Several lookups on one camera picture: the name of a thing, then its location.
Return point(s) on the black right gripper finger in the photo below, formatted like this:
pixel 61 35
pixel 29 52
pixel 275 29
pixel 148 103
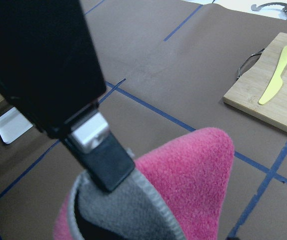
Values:
pixel 50 72

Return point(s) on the pink and grey cloth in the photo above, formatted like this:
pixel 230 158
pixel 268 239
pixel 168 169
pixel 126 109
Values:
pixel 174 192

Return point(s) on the white rectangular tray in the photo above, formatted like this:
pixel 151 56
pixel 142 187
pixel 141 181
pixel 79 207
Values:
pixel 12 125

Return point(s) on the yellow plastic knife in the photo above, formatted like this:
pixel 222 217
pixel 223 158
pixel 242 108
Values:
pixel 276 81

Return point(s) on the bamboo cutting board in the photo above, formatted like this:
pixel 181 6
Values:
pixel 262 90

